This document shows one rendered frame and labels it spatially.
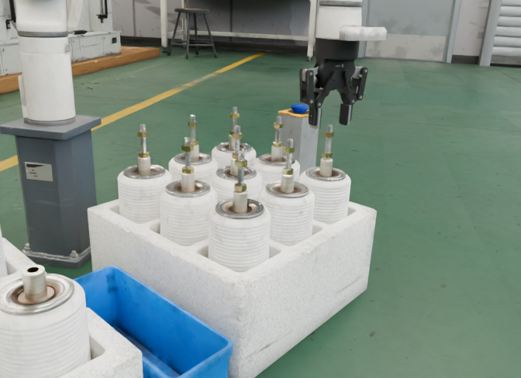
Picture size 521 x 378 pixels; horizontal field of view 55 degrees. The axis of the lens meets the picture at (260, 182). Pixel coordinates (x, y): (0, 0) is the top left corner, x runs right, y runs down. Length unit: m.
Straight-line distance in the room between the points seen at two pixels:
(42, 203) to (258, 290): 0.56
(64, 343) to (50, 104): 0.61
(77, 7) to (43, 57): 3.37
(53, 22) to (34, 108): 0.17
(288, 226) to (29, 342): 0.44
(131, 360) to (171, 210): 0.29
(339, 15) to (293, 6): 5.04
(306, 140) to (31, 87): 0.59
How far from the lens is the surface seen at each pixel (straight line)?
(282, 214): 0.81
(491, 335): 1.03
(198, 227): 0.82
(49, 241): 1.16
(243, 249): 0.74
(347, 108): 0.92
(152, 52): 5.00
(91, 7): 4.48
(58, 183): 1.09
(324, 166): 0.92
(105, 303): 0.92
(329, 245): 0.86
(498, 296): 1.16
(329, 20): 0.86
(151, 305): 0.82
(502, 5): 5.93
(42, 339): 0.56
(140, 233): 0.86
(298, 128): 1.13
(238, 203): 0.75
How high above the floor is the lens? 0.55
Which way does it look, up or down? 20 degrees down
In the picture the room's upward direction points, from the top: 2 degrees clockwise
